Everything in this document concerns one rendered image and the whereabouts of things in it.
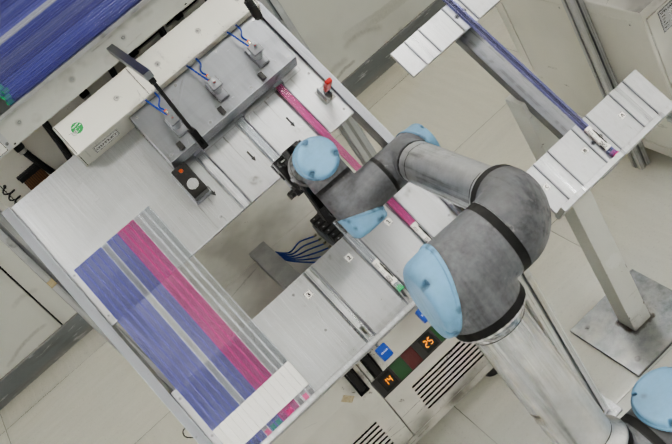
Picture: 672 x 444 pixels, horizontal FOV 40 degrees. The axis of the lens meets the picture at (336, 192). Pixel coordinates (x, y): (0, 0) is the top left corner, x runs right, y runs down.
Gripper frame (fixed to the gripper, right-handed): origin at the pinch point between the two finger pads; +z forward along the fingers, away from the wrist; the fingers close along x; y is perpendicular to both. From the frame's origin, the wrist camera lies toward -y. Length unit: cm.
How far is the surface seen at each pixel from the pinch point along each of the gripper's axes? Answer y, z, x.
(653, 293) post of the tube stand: -83, 45, -58
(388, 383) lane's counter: -39.9, -7.3, 14.5
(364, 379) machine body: -45, 39, 15
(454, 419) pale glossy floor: -74, 60, 3
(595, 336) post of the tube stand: -81, 47, -39
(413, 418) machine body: -64, 51, 11
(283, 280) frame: -13.5, 31.7, 13.7
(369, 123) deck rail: 0.6, -0.1, -19.3
